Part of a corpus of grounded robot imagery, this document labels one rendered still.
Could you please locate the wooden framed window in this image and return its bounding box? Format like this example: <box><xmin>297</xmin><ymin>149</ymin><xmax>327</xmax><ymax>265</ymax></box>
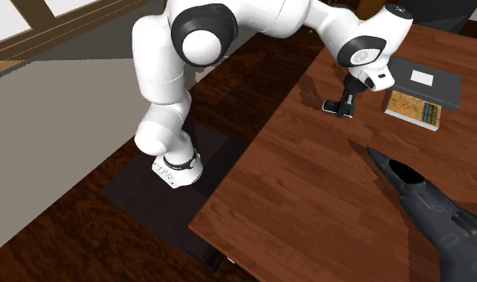
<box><xmin>0</xmin><ymin>0</ymin><xmax>152</xmax><ymax>80</ymax></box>

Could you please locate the yellow brown book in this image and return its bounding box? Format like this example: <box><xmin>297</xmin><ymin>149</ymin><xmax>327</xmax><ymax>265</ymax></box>
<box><xmin>383</xmin><ymin>89</ymin><xmax>443</xmax><ymax>132</ymax></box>

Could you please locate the brown wooden table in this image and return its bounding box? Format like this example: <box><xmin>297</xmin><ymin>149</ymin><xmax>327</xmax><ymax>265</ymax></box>
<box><xmin>188</xmin><ymin>24</ymin><xmax>477</xmax><ymax>282</ymax></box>

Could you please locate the dark robot stand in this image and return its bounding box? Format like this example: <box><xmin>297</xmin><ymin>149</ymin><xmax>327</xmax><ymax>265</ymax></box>
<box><xmin>101</xmin><ymin>117</ymin><xmax>249</xmax><ymax>273</ymax></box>

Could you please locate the dark grey toy jet plane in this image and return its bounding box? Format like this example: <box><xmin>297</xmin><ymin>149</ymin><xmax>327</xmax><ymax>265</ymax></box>
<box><xmin>366</xmin><ymin>146</ymin><xmax>477</xmax><ymax>282</ymax></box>

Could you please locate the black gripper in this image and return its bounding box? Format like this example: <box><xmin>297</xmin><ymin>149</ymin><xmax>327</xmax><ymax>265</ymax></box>
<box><xmin>321</xmin><ymin>73</ymin><xmax>370</xmax><ymax>119</ymax></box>

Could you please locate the dark grey book white label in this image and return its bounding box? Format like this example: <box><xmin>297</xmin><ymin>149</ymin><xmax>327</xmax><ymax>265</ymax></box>
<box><xmin>387</xmin><ymin>55</ymin><xmax>463</xmax><ymax>113</ymax></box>

